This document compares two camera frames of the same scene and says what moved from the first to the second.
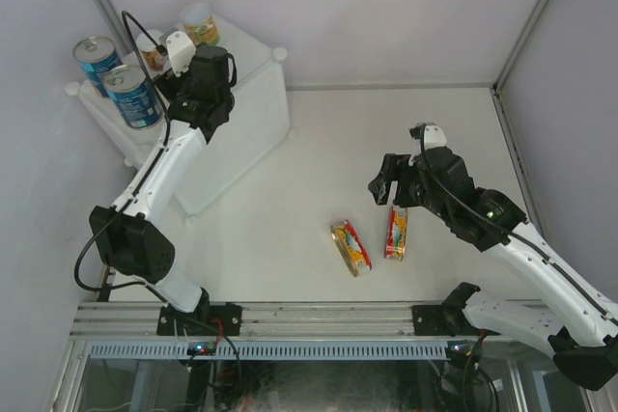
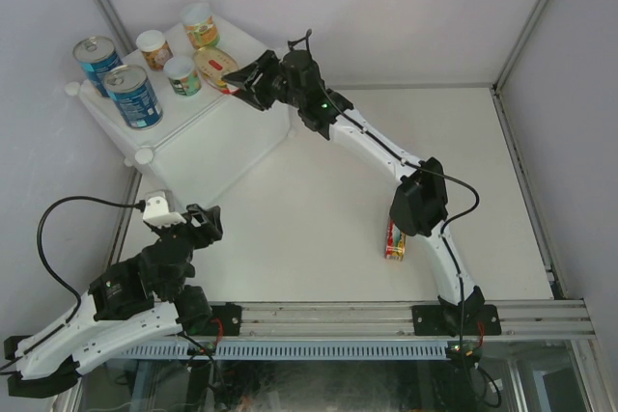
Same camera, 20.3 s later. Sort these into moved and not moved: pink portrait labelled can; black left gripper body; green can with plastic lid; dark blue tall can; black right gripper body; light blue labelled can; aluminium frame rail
Moved: black left gripper body; black right gripper body
Not moved: aluminium frame rail; light blue labelled can; pink portrait labelled can; dark blue tall can; green can with plastic lid
